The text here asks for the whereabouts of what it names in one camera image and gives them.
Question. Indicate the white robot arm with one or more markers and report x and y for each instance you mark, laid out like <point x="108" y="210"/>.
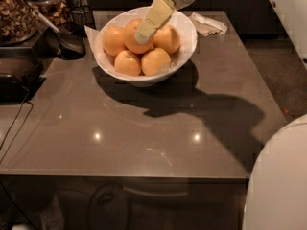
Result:
<point x="277" y="189"/>

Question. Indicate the white ceramic bowl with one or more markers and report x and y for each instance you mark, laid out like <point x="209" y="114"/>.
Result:
<point x="188" y="43"/>

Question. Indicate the black tray appliance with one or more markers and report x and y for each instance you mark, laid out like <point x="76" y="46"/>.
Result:
<point x="20" y="75"/>

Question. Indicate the orange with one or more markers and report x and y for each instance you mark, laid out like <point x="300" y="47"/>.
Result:
<point x="128" y="63"/>
<point x="154" y="60"/>
<point x="168" y="39"/>
<point x="113" y="40"/>
<point x="131" y="43"/>

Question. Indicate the white paper bowl liner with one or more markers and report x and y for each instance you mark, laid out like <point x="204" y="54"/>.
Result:
<point x="93" y="37"/>

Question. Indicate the folded paper napkin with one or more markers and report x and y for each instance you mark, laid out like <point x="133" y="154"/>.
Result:
<point x="207" y="26"/>

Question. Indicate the dark glass cup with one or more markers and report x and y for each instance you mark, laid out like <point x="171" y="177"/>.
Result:
<point x="70" y="42"/>

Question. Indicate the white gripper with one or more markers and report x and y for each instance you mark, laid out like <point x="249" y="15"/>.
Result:
<point x="159" y="11"/>

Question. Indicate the black wire mesh cup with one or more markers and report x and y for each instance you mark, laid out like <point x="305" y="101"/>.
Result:
<point x="82" y="16"/>

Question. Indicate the large glass snack jar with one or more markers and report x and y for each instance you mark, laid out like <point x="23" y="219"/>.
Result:
<point x="17" y="23"/>

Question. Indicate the small glass snack jar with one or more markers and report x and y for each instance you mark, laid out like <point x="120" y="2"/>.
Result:
<point x="56" y="11"/>

